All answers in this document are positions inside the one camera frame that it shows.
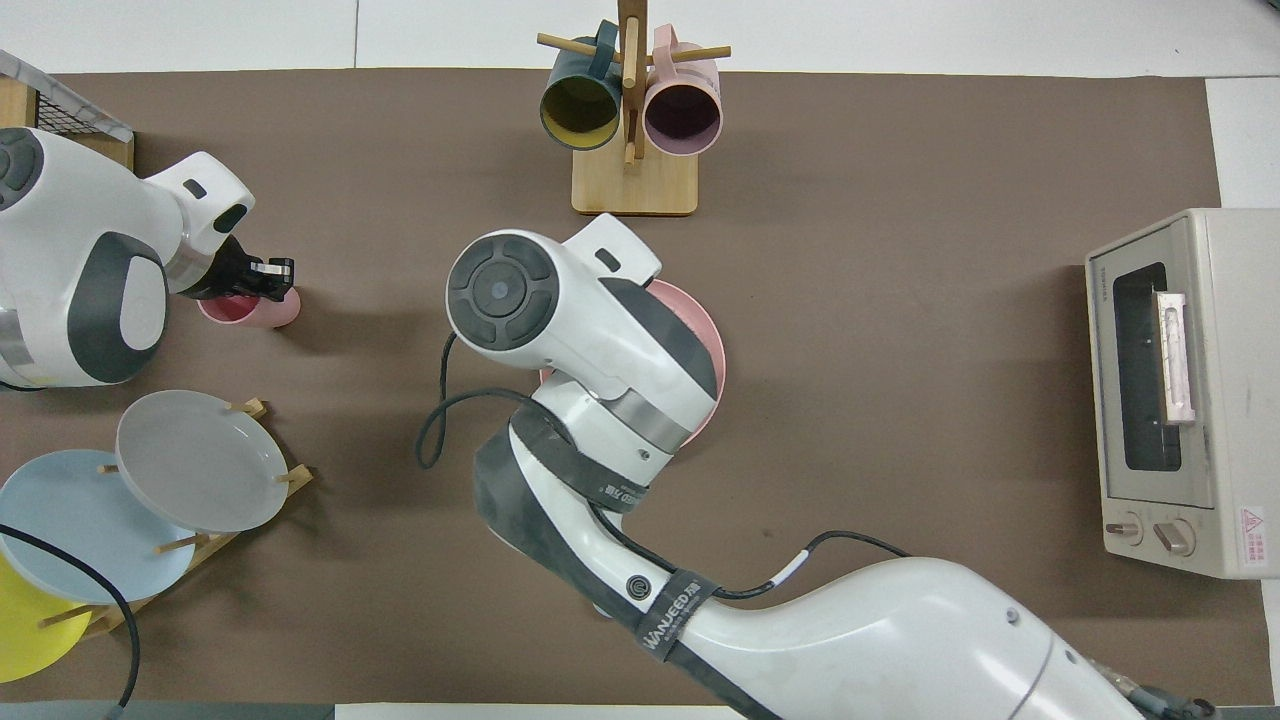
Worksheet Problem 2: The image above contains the pink plate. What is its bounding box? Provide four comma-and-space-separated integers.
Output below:
539, 279, 727, 463

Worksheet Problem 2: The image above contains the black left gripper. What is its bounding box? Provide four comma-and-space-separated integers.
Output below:
184, 236, 297, 302

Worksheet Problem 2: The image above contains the wooden mug tree stand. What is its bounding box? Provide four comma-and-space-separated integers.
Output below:
537, 0, 732, 217

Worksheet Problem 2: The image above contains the pink mug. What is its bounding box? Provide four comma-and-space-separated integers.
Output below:
643, 24, 724, 158

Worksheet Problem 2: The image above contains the pink tumbler cup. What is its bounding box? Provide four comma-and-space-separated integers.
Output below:
197, 286, 302, 330

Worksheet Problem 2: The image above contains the dark teal mug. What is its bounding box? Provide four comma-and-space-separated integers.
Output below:
539, 20, 623, 152

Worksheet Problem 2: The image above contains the light blue plate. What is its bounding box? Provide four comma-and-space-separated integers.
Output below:
0, 449, 197, 605

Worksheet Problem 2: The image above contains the wooden plate rack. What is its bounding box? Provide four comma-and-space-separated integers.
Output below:
38, 397, 315, 641

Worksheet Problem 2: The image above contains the marbled white sheet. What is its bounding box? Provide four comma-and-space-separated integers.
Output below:
0, 50, 135, 144

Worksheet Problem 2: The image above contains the yellow plate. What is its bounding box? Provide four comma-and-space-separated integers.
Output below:
0, 553, 93, 685

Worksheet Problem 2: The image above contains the beige toaster oven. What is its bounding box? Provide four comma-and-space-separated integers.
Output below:
1085, 207, 1280, 580

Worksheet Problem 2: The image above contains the brown table mat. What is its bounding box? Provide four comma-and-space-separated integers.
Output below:
0, 68, 1271, 707

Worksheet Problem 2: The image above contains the wooden shelf with wire basket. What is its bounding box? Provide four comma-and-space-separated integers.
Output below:
0, 50, 136, 173

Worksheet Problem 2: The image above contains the grey plate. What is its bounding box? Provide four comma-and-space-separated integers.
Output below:
115, 389, 290, 534

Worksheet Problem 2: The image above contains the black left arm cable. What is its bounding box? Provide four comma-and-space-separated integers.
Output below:
0, 522, 142, 713

